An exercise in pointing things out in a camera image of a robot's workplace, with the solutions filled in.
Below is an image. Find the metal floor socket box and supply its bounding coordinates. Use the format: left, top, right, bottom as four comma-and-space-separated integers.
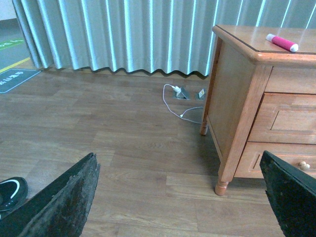
173, 86, 190, 100

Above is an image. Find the pink marker with white caps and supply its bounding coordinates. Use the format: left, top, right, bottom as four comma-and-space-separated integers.
266, 34, 299, 52

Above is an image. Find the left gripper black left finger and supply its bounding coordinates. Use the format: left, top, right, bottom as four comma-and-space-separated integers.
0, 153, 100, 237

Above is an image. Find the white charger cable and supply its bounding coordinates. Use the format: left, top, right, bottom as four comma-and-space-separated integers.
162, 83, 204, 124

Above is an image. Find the black sneaker with white stripe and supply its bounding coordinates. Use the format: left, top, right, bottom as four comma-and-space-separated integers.
0, 177, 28, 212

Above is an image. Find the wooden drawer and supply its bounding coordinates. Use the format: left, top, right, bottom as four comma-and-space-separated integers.
235, 142, 316, 178
249, 93, 316, 145

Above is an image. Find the wooden nightstand cabinet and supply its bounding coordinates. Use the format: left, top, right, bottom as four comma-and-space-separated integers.
200, 25, 316, 196

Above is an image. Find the green floor sticker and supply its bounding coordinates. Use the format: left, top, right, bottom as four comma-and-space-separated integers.
0, 39, 24, 50

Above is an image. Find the blue floor sign sticker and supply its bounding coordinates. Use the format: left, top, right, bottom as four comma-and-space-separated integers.
0, 69, 41, 94

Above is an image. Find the grey-green pleated curtain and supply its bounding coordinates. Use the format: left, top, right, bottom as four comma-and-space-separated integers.
13, 0, 316, 75

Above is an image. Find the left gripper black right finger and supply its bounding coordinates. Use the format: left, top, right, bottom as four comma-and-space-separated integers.
260, 151, 316, 237

